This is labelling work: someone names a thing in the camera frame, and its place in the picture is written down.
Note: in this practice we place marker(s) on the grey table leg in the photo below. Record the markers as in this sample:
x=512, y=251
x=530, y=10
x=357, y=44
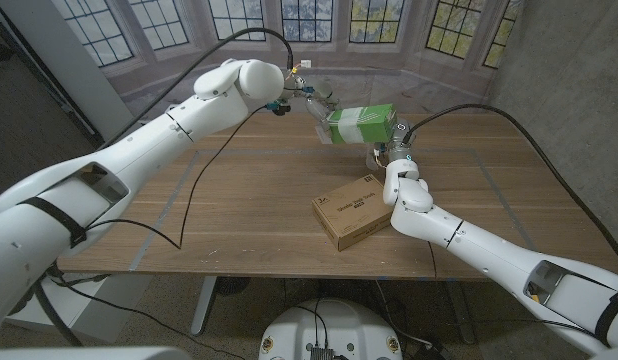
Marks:
x=203, y=305
x=460, y=312

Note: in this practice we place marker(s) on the printed window backdrop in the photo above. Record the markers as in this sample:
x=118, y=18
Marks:
x=389, y=75

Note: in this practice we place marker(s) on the white floor platform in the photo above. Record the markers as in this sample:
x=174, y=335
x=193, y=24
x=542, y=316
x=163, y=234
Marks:
x=119, y=310

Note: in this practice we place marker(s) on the green straw box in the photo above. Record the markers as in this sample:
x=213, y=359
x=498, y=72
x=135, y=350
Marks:
x=376, y=125

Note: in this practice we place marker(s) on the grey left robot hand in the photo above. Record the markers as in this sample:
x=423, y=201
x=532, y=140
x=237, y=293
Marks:
x=321, y=100

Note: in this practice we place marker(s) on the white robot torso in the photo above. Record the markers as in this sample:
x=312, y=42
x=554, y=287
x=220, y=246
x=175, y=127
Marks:
x=331, y=330

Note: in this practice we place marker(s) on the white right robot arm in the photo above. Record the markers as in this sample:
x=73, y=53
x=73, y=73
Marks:
x=489, y=250

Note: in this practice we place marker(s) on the brown cardboard box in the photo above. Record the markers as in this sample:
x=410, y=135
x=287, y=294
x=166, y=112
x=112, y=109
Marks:
x=349, y=210

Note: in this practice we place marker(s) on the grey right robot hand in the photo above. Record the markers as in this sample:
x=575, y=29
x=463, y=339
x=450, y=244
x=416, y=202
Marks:
x=400, y=137

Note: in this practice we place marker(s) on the black round fan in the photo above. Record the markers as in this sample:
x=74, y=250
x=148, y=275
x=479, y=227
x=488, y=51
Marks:
x=233, y=286

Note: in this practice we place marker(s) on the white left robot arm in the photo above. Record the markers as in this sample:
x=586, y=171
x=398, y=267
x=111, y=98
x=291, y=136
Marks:
x=139, y=145

